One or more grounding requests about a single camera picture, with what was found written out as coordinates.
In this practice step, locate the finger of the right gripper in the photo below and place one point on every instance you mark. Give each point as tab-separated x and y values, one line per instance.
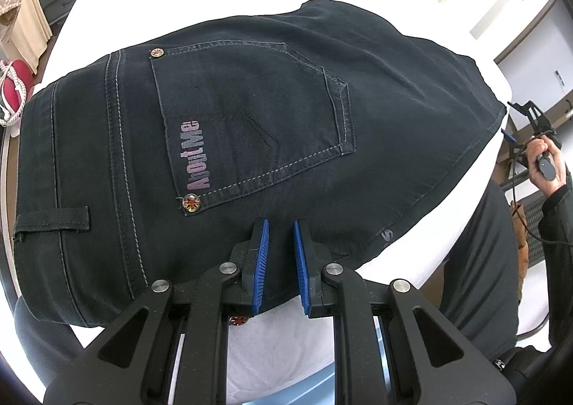
509	137

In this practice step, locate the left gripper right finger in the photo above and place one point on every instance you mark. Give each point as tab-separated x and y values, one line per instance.
311	257

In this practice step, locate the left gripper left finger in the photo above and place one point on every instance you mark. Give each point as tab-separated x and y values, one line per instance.
246	292

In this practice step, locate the black jeans pants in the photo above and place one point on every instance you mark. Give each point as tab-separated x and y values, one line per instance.
156	160

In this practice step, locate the black sleeve forearm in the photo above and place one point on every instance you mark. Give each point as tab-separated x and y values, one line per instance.
556	230

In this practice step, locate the person right hand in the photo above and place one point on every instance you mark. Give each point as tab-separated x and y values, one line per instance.
547	169

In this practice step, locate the white wardrobe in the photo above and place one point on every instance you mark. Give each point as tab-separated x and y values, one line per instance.
531	43

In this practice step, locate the red and white slippers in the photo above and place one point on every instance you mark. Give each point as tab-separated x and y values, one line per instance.
16	89

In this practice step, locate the beige curtain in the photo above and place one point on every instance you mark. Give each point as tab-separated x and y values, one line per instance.
25	32

